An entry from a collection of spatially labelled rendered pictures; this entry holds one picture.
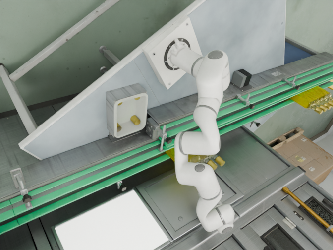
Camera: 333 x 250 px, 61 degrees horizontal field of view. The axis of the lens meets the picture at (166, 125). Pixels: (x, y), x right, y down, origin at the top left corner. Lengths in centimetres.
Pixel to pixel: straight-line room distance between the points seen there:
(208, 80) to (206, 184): 36
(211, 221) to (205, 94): 51
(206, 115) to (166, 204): 61
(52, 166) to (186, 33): 85
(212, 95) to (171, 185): 65
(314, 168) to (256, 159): 376
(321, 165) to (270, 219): 414
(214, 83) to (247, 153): 94
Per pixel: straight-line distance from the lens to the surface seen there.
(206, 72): 105
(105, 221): 140
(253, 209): 161
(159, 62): 131
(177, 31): 132
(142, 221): 140
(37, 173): 137
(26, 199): 117
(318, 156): 588
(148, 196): 147
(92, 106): 134
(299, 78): 226
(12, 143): 185
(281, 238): 160
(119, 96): 129
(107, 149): 143
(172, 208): 146
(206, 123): 98
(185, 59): 126
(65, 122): 133
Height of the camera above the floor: 173
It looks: 35 degrees down
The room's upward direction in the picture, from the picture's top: 135 degrees clockwise
